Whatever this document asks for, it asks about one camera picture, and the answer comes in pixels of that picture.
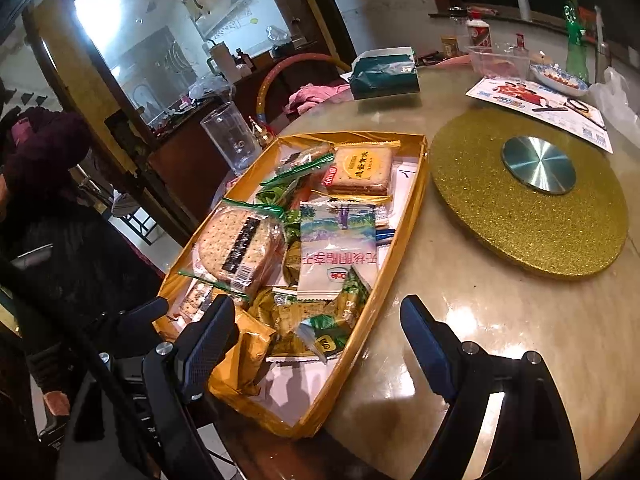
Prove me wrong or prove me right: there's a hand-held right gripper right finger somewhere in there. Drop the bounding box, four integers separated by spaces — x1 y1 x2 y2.
400 296 583 480

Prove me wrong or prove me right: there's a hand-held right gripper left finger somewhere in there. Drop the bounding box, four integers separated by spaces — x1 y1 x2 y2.
75 295 238 480

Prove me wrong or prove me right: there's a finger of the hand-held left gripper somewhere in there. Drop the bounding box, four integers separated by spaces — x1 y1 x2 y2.
106 297 170 344

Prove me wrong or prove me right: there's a mustard yellow snack packet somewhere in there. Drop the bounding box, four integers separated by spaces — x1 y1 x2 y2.
207 307 279 399

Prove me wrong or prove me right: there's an orange cracker packet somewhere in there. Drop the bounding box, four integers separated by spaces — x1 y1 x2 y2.
177 279 222 324

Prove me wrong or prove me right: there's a round cracker packet green edge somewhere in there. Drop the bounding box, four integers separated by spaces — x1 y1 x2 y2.
177 198 287 297

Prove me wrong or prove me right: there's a gold-edged white tray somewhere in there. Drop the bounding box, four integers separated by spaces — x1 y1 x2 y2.
152 131 431 441

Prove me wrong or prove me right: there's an olive green snack packet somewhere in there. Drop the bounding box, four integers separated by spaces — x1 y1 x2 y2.
279 239 304 287

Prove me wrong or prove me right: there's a white green snack packet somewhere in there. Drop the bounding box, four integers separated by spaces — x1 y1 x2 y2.
297 201 379 297

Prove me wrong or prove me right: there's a square cracker packet yellow label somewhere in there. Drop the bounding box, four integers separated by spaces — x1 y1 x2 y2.
322 142 399 197

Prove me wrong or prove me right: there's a clear green-edged cracker packet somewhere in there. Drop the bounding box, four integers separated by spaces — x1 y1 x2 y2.
259 144 337 192

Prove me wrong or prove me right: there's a person's left forearm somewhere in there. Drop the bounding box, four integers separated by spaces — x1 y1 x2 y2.
20 305 107 402

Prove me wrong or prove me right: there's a person's left hand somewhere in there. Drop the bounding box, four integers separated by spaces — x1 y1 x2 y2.
42 391 71 419

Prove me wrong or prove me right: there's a person's body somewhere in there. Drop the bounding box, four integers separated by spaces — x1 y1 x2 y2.
0 180 166 480

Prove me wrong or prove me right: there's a gold glitter turntable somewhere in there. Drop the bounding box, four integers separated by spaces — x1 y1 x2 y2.
428 108 630 282

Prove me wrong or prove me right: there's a purple knit hat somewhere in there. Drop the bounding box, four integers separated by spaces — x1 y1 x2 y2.
4 109 93 192

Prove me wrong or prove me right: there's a clear plastic cup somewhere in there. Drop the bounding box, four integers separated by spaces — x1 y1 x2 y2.
199 101 264 177

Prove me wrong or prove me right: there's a small gold bell figurine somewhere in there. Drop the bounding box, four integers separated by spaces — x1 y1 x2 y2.
248 115 277 149

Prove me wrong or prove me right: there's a printed flyer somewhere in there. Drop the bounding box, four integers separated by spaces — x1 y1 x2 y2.
464 77 614 154

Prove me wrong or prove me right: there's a pink cloth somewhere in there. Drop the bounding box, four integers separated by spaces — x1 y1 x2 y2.
283 84 352 118

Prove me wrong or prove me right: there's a green tissue pack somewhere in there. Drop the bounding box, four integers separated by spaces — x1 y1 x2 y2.
348 47 420 102

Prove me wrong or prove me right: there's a white jug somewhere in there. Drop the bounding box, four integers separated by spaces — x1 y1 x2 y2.
205 39 239 84

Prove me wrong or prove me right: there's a red hoop chair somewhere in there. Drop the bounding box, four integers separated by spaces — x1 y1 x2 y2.
254 52 352 137

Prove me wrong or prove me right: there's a clear plastic container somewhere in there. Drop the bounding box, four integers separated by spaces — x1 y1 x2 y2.
465 44 532 82

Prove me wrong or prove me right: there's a blue white plate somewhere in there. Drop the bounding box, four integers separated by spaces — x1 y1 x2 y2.
529 62 591 99

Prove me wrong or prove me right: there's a white plastic bag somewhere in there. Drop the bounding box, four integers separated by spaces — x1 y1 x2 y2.
589 66 640 147

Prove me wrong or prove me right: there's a white liquor bottle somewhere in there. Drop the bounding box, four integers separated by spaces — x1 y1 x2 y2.
465 9 490 52

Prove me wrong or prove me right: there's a clear plastic bag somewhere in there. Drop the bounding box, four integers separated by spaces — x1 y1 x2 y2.
265 24 292 47

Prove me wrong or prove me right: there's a green plastic bottle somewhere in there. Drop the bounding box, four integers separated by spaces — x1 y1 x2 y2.
562 0 590 84

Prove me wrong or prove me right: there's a black cable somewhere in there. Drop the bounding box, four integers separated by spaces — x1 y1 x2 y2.
0 252 153 480

